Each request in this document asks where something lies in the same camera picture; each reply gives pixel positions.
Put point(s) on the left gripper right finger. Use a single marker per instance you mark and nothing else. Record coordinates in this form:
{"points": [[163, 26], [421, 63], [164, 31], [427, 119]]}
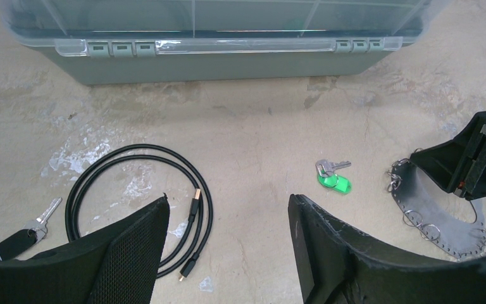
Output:
{"points": [[338, 263]]}

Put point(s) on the key with black tag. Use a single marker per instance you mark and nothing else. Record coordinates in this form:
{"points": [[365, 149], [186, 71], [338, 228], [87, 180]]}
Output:
{"points": [[32, 233]]}

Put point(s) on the key with green tag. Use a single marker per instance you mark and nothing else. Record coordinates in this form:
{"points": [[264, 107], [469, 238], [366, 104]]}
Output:
{"points": [[329, 178]]}

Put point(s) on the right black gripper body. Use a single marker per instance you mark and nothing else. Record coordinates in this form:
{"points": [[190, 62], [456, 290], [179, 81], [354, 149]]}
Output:
{"points": [[459, 165]]}

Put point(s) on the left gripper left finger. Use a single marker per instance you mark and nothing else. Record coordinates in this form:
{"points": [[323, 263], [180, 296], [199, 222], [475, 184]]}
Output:
{"points": [[116, 264]]}

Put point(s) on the grey plastic toolbox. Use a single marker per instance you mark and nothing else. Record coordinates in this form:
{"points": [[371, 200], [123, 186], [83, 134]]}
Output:
{"points": [[127, 42]]}

